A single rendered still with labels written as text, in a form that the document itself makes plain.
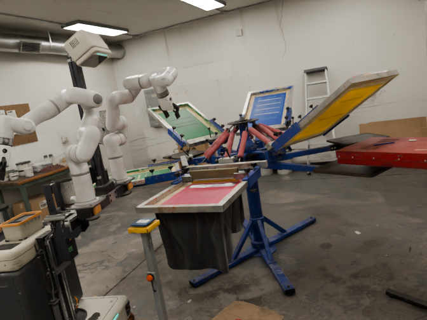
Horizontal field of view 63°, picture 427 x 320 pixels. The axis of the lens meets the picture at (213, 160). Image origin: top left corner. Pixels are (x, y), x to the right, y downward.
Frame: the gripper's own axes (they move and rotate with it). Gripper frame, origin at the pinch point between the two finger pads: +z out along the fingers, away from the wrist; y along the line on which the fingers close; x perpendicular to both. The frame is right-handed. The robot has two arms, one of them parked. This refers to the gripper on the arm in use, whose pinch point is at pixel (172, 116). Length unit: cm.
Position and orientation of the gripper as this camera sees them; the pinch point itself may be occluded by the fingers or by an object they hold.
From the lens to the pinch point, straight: 221.4
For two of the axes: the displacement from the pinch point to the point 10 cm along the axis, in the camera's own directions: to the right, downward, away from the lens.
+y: -8.0, -1.1, 5.9
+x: -5.2, 6.3, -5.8
